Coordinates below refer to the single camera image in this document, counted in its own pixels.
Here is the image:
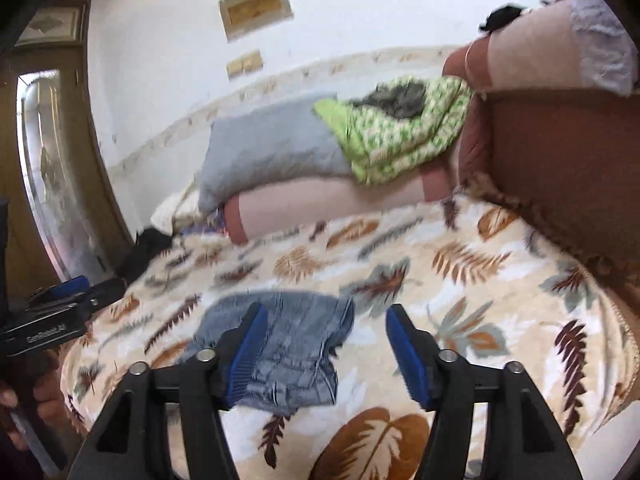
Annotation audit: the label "grey quilted pillow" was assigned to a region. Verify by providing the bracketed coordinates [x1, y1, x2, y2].
[197, 92, 356, 213]

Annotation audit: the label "leaf print blanket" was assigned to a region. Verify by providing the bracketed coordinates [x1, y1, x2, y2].
[60, 192, 640, 480]

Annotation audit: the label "dark olive cloth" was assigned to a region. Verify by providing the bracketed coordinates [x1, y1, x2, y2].
[350, 76, 431, 121]

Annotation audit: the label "pink and brown sofa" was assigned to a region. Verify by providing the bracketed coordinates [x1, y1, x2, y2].
[222, 0, 640, 291]

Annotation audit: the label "purple colourful packet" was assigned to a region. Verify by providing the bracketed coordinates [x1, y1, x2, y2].
[180, 210, 231, 238]

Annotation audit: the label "cream patterned pillow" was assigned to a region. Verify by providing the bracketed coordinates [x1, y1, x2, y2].
[150, 180, 211, 236]

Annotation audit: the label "white lace cloth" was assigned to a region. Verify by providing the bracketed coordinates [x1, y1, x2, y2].
[547, 0, 640, 97]

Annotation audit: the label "framed wall plaque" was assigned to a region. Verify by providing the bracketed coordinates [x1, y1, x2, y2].
[218, 0, 293, 42]

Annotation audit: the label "green patterned blanket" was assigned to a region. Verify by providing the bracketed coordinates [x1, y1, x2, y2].
[314, 75, 473, 187]

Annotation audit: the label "small black item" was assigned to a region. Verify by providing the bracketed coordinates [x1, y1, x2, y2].
[478, 4, 526, 33]

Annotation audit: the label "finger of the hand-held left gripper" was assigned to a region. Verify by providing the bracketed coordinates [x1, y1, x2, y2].
[27, 275, 91, 307]
[75, 277, 128, 320]

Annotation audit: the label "wooden door with glass panel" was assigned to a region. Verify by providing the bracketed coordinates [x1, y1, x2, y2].
[0, 0, 133, 306]

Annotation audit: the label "tan cord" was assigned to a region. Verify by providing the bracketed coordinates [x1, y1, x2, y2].
[462, 42, 488, 96]

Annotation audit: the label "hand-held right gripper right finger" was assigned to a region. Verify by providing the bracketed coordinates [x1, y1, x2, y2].
[386, 304, 583, 480]

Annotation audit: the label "person's left hand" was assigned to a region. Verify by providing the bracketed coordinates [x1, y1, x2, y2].
[0, 350, 68, 453]

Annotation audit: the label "blue denim pants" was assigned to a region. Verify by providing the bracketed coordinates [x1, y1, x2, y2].
[182, 290, 356, 417]

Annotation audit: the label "black cloth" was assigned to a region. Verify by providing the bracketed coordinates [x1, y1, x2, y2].
[117, 227, 173, 286]

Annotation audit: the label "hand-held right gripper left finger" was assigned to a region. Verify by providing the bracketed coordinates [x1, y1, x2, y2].
[70, 302, 271, 480]

